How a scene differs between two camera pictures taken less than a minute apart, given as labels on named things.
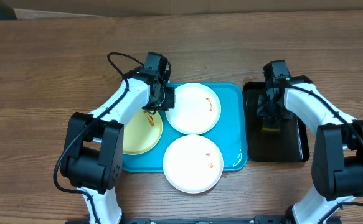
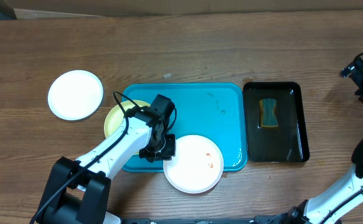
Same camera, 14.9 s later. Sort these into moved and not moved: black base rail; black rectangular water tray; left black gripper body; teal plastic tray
Moved: left black gripper body
Not moved: teal plastic tray; black rectangular water tray; black base rail
